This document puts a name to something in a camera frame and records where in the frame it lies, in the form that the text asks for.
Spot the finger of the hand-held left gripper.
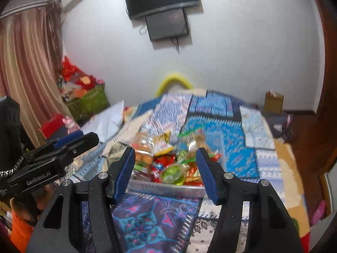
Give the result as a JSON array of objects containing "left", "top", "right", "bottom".
[
  {"left": 26, "top": 130, "right": 83, "bottom": 161},
  {"left": 51, "top": 132, "right": 100, "bottom": 170}
]

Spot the patchwork printed blanket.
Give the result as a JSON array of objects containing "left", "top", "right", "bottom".
[{"left": 63, "top": 90, "right": 308, "bottom": 253}]

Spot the brown cardboard box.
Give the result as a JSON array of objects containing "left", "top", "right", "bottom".
[{"left": 264, "top": 91, "right": 285, "bottom": 114}]

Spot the yellow snack packet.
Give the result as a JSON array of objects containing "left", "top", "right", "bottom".
[{"left": 151, "top": 131, "right": 175, "bottom": 156}]

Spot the orange cloth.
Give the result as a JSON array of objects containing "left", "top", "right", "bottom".
[{"left": 10, "top": 199, "right": 36, "bottom": 253}]

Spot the red snack packet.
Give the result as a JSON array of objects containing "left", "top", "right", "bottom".
[{"left": 153, "top": 155, "right": 177, "bottom": 172}]

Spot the grey box under television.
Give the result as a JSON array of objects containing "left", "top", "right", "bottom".
[{"left": 145, "top": 8, "right": 190, "bottom": 42}]

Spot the green storage box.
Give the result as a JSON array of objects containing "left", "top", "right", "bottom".
[{"left": 65, "top": 86, "right": 111, "bottom": 122}]

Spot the white pillow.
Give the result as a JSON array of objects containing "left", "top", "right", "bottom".
[{"left": 80, "top": 100, "right": 125, "bottom": 141}]

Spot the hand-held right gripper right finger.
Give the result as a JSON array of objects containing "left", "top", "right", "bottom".
[{"left": 195, "top": 147, "right": 304, "bottom": 253}]

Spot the green jelly cup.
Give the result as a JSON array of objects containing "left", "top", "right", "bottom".
[{"left": 160, "top": 163, "right": 185, "bottom": 185}]

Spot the brown wooden door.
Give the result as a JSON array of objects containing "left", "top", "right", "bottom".
[{"left": 312, "top": 0, "right": 337, "bottom": 169}]

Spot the clear plastic container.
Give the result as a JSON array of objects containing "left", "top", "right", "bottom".
[{"left": 128, "top": 134, "right": 227, "bottom": 199}]

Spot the green-tied clear cookie bag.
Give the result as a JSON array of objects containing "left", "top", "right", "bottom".
[{"left": 178, "top": 129, "right": 214, "bottom": 159}]

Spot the pink plush toy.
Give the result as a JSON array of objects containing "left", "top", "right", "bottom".
[{"left": 63, "top": 116, "right": 80, "bottom": 134}]

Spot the person's left hand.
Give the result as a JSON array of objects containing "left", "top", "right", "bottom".
[{"left": 32, "top": 183, "right": 54, "bottom": 220}]

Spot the striped pink curtain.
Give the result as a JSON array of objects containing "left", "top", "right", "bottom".
[{"left": 0, "top": 0, "right": 67, "bottom": 148}]

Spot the orange pastry packet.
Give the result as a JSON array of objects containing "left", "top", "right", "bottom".
[{"left": 134, "top": 149, "right": 154, "bottom": 167}]

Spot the red box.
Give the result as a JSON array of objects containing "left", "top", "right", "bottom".
[{"left": 39, "top": 113, "right": 64, "bottom": 139}]

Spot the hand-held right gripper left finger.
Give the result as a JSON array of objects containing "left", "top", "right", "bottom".
[{"left": 31, "top": 146, "right": 136, "bottom": 253}]

